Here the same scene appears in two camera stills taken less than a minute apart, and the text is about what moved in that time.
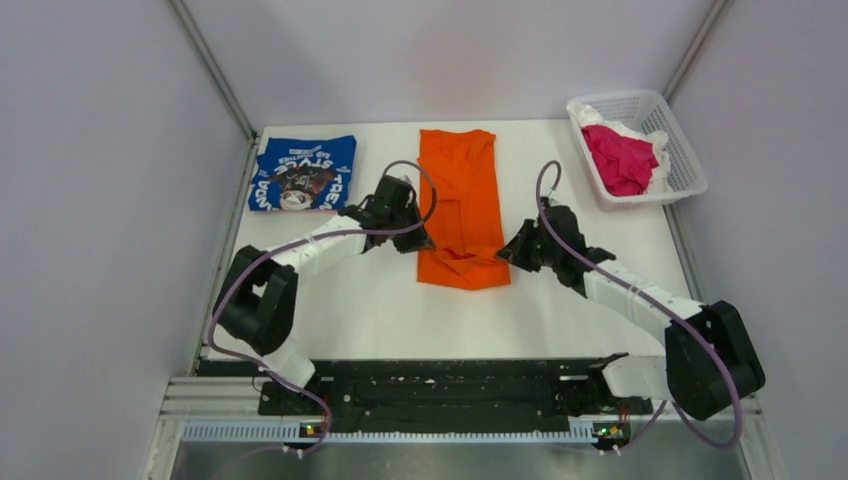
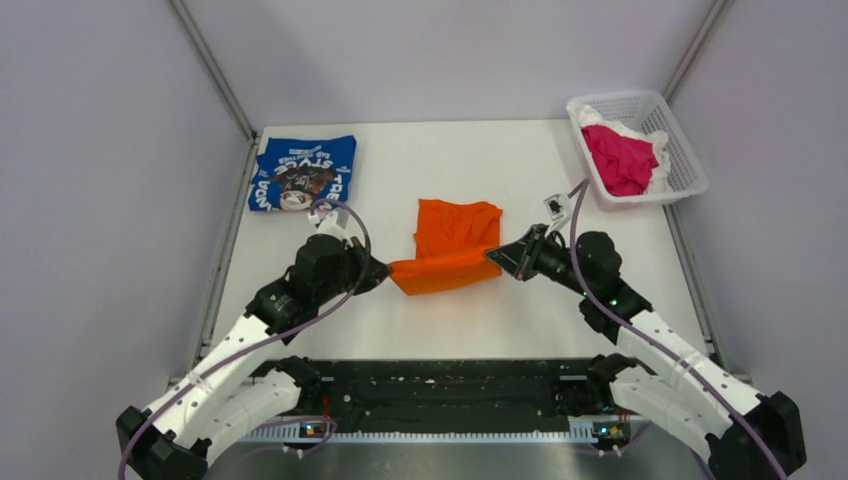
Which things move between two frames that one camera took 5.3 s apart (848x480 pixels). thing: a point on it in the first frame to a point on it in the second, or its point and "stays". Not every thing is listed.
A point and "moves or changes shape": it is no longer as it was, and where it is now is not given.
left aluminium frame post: (196, 35) stays
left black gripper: (418, 240) to (377, 273)
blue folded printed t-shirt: (303, 174) stays
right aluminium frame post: (695, 47) stays
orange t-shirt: (466, 227) moves or changes shape
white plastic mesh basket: (646, 111) stays
